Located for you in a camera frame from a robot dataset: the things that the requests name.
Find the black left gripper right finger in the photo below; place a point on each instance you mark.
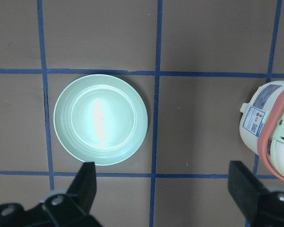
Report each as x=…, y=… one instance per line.
x=260, y=206

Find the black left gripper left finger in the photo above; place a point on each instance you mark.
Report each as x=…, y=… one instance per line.
x=66, y=209

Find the white rice cooker pink trim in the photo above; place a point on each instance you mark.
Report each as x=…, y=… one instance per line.
x=262, y=126

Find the light green plate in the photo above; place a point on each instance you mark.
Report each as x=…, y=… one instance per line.
x=100, y=118

